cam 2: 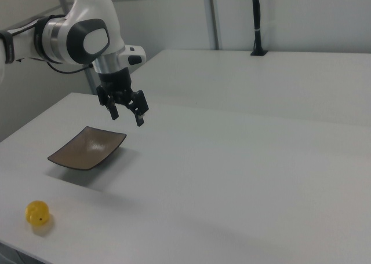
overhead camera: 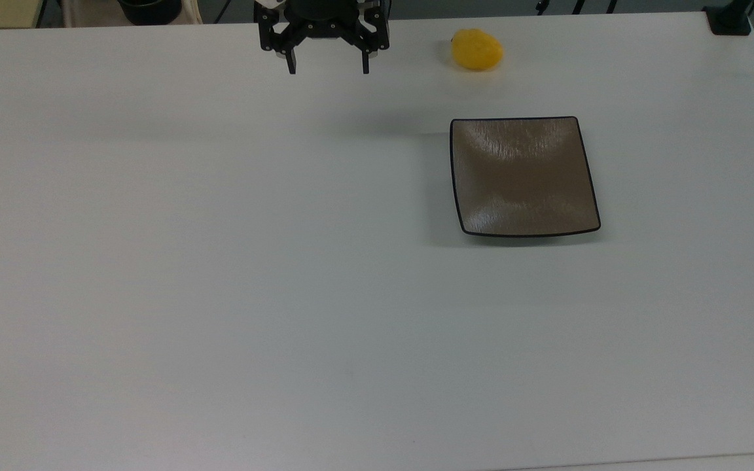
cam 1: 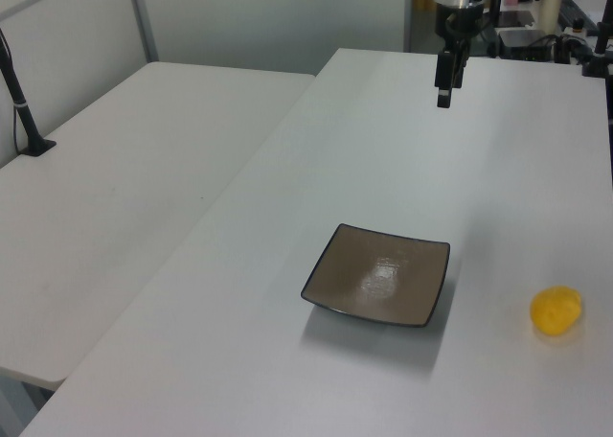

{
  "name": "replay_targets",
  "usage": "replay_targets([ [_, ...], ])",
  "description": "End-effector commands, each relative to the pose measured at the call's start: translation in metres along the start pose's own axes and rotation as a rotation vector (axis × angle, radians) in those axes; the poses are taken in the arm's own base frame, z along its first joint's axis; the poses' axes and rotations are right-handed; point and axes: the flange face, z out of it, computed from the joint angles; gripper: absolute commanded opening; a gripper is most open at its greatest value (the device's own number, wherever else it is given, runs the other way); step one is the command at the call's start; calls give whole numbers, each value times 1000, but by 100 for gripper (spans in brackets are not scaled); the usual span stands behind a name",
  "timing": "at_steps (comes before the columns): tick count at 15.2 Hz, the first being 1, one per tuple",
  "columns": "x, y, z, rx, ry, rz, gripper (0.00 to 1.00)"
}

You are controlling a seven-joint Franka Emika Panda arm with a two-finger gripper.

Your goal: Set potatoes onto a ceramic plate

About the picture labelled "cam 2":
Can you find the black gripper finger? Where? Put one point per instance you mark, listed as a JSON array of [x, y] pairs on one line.
[[111, 107], [140, 106]]

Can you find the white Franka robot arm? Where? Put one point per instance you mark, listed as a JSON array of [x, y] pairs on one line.
[[87, 21]]

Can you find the yellow ball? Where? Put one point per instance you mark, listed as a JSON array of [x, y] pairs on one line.
[[37, 213]]

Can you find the black camera stand pole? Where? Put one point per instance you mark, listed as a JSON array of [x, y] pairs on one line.
[[257, 15]]

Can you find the brown square ceramic plate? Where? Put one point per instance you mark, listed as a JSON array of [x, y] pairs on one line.
[[87, 149]]

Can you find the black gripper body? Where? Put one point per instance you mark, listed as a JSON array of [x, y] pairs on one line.
[[116, 84]]

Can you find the grey metal partition post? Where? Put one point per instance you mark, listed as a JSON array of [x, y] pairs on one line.
[[214, 21]]

